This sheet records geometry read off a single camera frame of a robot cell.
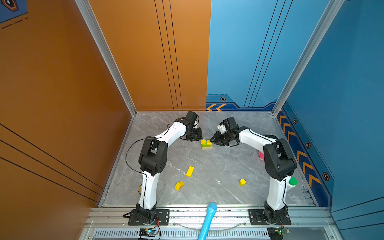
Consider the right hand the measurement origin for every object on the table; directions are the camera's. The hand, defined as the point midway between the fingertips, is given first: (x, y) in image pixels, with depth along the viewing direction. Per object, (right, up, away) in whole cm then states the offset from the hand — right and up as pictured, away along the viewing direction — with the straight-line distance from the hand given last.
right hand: (210, 141), depth 95 cm
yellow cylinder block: (+17, -22, -12) cm, 30 cm away
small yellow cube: (-4, 0, +1) cm, 5 cm away
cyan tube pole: (-2, -32, -22) cm, 39 cm away
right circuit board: (+29, -41, -25) cm, 56 cm away
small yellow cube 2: (-1, -1, 0) cm, 1 cm away
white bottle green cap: (+41, -19, -19) cm, 49 cm away
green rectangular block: (-3, -3, +1) cm, 4 cm away
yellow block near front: (-19, -23, -12) cm, 32 cm away
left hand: (-5, +3, +2) cm, 6 cm away
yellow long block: (-13, -17, -7) cm, 22 cm away
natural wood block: (-2, -5, +4) cm, 7 cm away
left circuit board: (-32, -41, -24) cm, 57 cm away
